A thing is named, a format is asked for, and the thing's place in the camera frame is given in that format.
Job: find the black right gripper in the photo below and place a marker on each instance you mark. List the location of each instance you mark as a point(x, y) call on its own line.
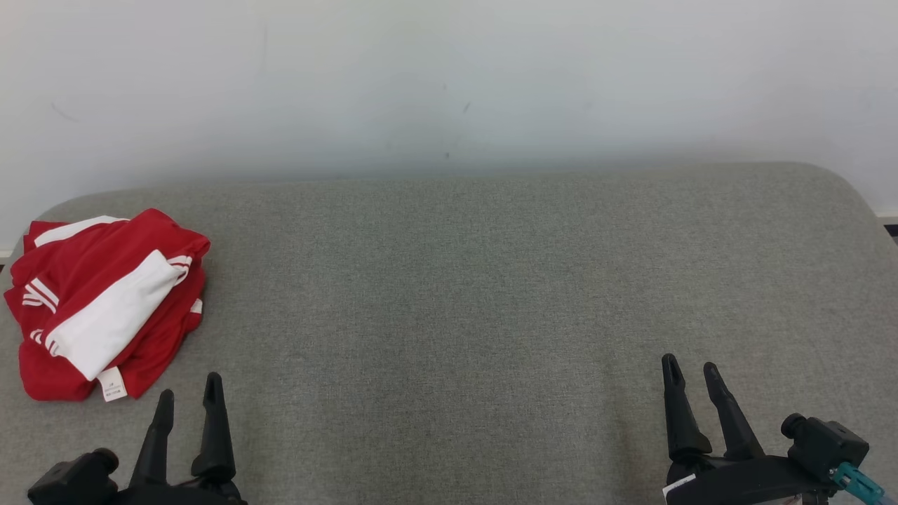
point(751, 484)

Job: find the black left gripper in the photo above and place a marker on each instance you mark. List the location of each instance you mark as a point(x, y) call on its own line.
point(182, 494)

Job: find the red white jersey shirt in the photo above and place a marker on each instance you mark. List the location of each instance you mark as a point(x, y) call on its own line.
point(105, 315)

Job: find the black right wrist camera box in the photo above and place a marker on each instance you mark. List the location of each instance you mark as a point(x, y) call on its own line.
point(824, 442)

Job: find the dark wall baseboard strip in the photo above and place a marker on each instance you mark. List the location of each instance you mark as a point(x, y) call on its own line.
point(891, 229)

